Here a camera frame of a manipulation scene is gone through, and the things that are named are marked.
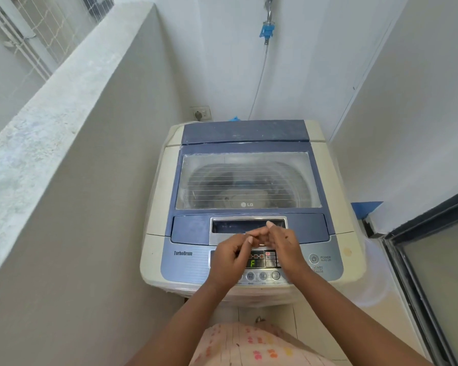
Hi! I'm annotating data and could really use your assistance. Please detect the person's left hand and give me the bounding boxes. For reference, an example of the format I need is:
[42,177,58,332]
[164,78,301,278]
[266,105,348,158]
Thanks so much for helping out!
[206,233,257,291]

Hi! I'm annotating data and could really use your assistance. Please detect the person's right hand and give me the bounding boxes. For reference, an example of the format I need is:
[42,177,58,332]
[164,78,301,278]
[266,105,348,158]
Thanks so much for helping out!
[246,221,310,281]

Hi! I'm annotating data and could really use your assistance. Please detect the cream blue washing machine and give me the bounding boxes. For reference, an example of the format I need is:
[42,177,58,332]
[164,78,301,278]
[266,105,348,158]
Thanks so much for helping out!
[139,119,368,308]

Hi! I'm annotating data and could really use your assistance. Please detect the cream washing machine lid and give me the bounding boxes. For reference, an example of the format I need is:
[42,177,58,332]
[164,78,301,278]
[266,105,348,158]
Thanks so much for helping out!
[170,119,336,247]

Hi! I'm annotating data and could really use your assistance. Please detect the person's right forearm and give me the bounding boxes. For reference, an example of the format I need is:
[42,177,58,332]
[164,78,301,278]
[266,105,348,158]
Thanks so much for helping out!
[292,264,436,366]

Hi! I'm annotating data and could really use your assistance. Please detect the person's left forearm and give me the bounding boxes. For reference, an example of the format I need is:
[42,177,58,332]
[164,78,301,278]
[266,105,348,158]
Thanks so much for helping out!
[126,280,224,366]

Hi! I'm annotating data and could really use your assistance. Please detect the blue tape strip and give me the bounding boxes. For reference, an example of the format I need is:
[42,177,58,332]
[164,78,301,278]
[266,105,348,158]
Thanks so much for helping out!
[351,201,384,222]

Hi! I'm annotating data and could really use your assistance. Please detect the grey stone ledge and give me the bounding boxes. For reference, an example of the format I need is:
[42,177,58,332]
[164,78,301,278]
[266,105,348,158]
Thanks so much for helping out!
[0,2,156,294]

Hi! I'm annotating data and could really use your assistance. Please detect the small grey framed window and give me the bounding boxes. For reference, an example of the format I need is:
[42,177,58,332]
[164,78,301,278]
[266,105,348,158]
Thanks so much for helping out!
[80,0,115,24]

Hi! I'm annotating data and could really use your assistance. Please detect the white wall power socket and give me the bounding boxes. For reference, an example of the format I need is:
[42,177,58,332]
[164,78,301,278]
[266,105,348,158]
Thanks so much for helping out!
[190,105,213,121]

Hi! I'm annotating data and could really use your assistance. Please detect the wire mesh window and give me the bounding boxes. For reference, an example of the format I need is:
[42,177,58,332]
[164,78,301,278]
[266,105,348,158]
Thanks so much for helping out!
[0,0,115,80]

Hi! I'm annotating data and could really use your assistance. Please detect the white wall drainpipes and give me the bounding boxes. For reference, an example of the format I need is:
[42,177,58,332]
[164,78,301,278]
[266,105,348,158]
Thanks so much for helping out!
[0,0,60,80]

